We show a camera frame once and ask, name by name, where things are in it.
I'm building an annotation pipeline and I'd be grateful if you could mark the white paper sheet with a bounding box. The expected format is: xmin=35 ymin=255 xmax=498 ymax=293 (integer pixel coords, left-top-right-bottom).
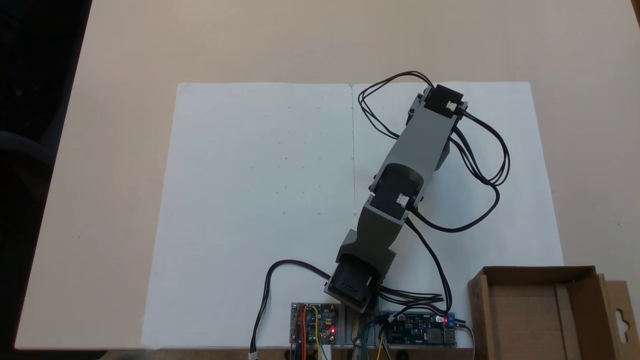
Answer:
xmin=141 ymin=82 xmax=357 ymax=349
xmin=350 ymin=81 xmax=565 ymax=349

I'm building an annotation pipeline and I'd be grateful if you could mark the blue circuit board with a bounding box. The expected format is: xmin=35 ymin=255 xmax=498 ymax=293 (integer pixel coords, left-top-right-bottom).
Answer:
xmin=382 ymin=311 xmax=458 ymax=347

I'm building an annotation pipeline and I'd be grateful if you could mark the brown cardboard box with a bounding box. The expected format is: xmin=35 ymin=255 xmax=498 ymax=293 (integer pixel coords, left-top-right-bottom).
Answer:
xmin=468 ymin=265 xmax=632 ymax=360

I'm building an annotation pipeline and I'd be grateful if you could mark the black cable with white plug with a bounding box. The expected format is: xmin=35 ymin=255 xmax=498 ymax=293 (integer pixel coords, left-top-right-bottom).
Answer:
xmin=249 ymin=259 xmax=333 ymax=360

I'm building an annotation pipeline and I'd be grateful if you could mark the black gripper motor cable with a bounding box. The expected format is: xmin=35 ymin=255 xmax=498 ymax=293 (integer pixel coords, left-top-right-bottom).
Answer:
xmin=357 ymin=71 xmax=436 ymax=141

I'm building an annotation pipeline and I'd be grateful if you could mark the black elbow motor cable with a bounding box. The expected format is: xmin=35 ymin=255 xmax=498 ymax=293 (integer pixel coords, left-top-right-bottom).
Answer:
xmin=377 ymin=219 xmax=454 ymax=317

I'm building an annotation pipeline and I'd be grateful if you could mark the circuit board with coloured wires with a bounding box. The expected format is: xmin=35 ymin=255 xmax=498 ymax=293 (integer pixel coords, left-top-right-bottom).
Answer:
xmin=290 ymin=302 xmax=340 ymax=347

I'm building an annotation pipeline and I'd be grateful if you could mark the black wrist motor cable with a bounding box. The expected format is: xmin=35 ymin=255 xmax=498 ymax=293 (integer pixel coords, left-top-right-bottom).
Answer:
xmin=407 ymin=109 xmax=511 ymax=234

